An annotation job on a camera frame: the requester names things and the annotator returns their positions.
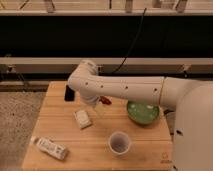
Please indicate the white plastic bottle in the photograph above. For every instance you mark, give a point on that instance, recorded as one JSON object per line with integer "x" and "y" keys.
{"x": 47, "y": 146}

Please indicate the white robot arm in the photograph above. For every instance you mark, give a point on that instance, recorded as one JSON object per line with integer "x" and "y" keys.
{"x": 192, "y": 101}

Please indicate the white sponge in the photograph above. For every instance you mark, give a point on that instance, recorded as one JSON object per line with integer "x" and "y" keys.
{"x": 82, "y": 118}

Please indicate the green bowl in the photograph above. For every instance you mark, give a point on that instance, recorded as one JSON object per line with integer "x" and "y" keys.
{"x": 142, "y": 113}

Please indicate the black rectangular phone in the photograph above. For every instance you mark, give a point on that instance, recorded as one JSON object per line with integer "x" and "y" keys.
{"x": 69, "y": 94}

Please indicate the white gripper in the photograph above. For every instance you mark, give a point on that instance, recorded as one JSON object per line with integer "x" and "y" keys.
{"x": 92, "y": 100}

